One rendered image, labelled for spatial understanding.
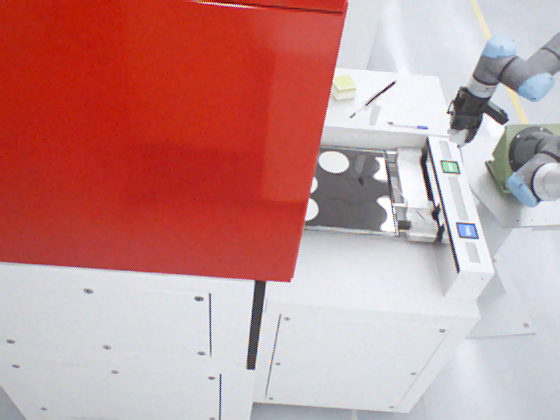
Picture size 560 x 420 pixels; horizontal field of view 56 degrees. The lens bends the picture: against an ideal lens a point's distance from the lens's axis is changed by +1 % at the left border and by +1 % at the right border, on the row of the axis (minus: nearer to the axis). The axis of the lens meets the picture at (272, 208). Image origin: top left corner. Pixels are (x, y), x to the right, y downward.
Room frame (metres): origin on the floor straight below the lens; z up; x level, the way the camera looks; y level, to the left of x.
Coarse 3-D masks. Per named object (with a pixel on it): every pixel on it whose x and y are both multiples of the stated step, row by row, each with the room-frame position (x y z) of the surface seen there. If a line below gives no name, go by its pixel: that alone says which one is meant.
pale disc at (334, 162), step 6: (324, 156) 1.31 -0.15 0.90; (330, 156) 1.32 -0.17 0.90; (336, 156) 1.32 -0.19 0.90; (342, 156) 1.32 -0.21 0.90; (324, 162) 1.28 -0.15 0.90; (330, 162) 1.29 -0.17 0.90; (336, 162) 1.29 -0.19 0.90; (342, 162) 1.29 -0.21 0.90; (324, 168) 1.25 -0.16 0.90; (330, 168) 1.26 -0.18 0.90; (336, 168) 1.26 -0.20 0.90; (342, 168) 1.27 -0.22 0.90
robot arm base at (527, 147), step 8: (528, 136) 1.43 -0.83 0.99; (536, 136) 1.41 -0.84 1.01; (544, 136) 1.40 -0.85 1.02; (520, 144) 1.41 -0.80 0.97; (528, 144) 1.39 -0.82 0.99; (536, 144) 1.37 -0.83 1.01; (520, 152) 1.39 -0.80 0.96; (528, 152) 1.37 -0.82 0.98; (536, 152) 1.34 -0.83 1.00; (520, 160) 1.37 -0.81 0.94; (528, 160) 1.35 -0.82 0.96
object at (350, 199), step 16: (352, 160) 1.31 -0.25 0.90; (368, 160) 1.32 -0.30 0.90; (320, 176) 1.22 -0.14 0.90; (336, 176) 1.23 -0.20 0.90; (352, 176) 1.23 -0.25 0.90; (368, 176) 1.24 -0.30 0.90; (384, 176) 1.25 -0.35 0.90; (320, 192) 1.14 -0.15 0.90; (336, 192) 1.15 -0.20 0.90; (352, 192) 1.16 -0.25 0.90; (368, 192) 1.17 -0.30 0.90; (384, 192) 1.18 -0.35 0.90; (320, 208) 1.08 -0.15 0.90; (336, 208) 1.09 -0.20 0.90; (352, 208) 1.09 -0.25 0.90; (368, 208) 1.10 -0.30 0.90; (384, 208) 1.11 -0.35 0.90; (320, 224) 1.01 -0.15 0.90; (336, 224) 1.02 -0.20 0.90; (352, 224) 1.03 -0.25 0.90; (368, 224) 1.04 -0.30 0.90; (384, 224) 1.04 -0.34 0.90
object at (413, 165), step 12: (396, 156) 1.38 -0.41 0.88; (396, 168) 1.34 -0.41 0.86; (408, 168) 1.33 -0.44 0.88; (420, 168) 1.33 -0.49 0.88; (408, 180) 1.27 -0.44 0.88; (420, 180) 1.27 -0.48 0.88; (408, 192) 1.21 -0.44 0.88; (420, 192) 1.22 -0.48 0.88; (408, 216) 1.11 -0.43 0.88; (420, 240) 1.04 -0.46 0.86; (432, 240) 1.04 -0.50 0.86
